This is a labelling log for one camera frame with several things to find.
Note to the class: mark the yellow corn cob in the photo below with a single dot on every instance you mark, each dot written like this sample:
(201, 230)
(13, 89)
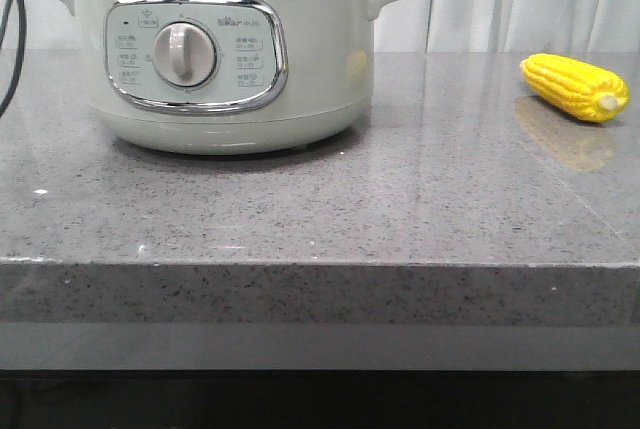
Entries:
(585, 91)

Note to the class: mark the pale green electric cooking pot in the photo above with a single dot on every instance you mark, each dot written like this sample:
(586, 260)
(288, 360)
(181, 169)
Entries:
(222, 77)

